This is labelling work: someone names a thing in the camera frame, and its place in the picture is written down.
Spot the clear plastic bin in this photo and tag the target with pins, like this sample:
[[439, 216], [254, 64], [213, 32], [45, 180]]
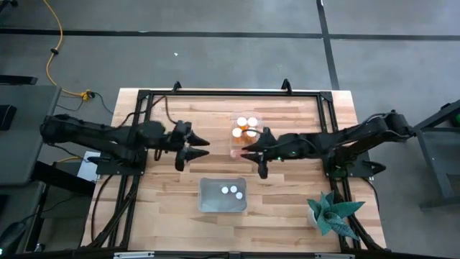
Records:
[[235, 144]]

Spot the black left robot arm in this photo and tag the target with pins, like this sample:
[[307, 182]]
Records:
[[90, 131]]

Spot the green succulent plant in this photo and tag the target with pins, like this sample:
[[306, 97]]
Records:
[[332, 216]]

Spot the white plant pot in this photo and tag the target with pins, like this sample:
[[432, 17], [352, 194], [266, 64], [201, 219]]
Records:
[[312, 217]]

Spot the white box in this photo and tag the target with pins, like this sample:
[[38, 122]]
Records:
[[86, 172]]

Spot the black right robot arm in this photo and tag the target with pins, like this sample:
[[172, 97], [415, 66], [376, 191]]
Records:
[[359, 135]]

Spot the black device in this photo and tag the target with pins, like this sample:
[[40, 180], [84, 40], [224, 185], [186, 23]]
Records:
[[7, 117]]

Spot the grey metal stand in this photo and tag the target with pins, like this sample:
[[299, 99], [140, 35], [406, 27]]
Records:
[[431, 158]]

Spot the silver bracket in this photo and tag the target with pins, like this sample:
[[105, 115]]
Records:
[[334, 256], [134, 255]]

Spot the black aluminium table frame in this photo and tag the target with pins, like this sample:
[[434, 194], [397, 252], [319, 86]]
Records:
[[233, 93]]

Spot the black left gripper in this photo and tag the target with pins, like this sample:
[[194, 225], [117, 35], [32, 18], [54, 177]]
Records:
[[179, 142]]

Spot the black desk beam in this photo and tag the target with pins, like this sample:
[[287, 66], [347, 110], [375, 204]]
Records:
[[64, 180]]

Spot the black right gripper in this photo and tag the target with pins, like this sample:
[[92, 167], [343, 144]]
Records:
[[285, 147]]

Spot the white plastic bin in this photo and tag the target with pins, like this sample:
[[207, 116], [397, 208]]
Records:
[[215, 201]]

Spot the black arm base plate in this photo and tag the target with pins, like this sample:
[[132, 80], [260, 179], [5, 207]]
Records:
[[354, 171], [118, 170]]

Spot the black frame clamp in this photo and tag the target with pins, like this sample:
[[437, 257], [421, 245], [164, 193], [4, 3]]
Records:
[[176, 87], [286, 86]]

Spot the grey desk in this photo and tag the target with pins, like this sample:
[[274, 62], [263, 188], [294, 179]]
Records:
[[21, 151]]

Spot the black bar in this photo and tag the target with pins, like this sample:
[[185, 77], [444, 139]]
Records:
[[18, 80]]

